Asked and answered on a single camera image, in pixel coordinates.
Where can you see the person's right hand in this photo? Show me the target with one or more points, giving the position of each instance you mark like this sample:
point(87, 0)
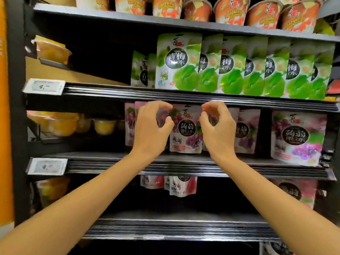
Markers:
point(220, 132)

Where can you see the person's left hand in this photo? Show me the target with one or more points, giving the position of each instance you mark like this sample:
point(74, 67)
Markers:
point(151, 130)

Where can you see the dark grey metal shelf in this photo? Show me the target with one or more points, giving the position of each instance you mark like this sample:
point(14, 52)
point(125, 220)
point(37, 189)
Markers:
point(212, 98)

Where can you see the row of green-white bags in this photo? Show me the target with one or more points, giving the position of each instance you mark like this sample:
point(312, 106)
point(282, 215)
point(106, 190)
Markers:
point(233, 69)

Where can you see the row of purple-white bags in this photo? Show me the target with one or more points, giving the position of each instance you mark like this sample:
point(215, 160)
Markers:
point(297, 138)

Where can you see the orange jelly cup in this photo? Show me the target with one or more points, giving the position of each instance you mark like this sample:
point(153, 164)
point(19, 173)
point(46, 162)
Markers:
point(197, 10)
point(130, 5)

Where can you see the stack of orange tubs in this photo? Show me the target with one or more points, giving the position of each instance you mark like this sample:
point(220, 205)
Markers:
point(265, 13)

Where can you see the person's left forearm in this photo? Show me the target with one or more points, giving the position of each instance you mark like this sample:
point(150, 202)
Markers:
point(74, 215)

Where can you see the person's right forearm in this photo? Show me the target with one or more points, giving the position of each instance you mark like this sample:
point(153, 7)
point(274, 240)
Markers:
point(281, 209)

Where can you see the pink-white jelly bag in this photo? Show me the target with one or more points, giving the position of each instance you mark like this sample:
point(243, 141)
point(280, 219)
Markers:
point(181, 186)
point(297, 191)
point(152, 181)

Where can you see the brown cardboard sheet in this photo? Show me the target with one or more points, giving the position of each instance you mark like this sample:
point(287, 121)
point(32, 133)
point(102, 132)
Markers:
point(63, 74)

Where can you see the white price tag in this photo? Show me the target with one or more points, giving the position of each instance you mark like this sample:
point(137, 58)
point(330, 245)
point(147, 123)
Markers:
point(43, 87)
point(46, 166)

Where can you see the red-white jelly bag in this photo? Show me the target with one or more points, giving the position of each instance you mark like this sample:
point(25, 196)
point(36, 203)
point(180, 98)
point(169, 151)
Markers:
point(276, 248)

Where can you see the orange aisle sign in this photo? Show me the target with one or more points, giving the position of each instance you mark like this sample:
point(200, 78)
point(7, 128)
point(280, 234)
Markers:
point(5, 130)

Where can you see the green round object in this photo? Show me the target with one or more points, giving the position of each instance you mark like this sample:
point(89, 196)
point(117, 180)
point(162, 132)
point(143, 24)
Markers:
point(324, 28)

